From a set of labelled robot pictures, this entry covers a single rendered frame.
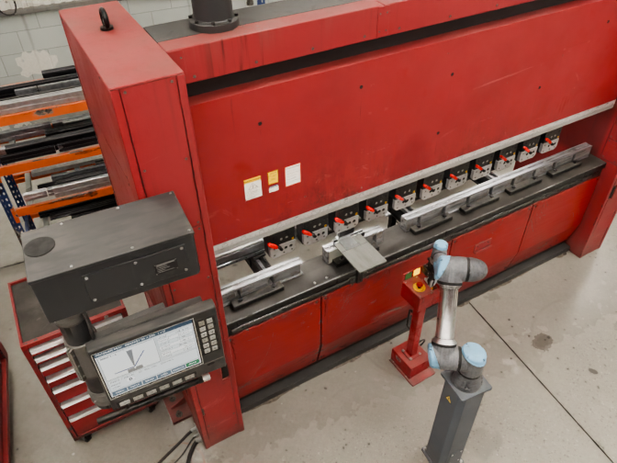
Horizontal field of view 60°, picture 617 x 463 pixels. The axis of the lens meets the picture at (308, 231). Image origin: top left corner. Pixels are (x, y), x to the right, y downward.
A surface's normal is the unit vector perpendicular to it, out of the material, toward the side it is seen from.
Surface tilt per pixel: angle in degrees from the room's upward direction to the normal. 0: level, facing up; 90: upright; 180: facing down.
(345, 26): 90
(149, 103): 90
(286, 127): 90
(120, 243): 0
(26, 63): 90
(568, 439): 0
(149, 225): 0
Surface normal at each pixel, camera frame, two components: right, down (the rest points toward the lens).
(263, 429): -0.01, -0.76
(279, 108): 0.50, 0.56
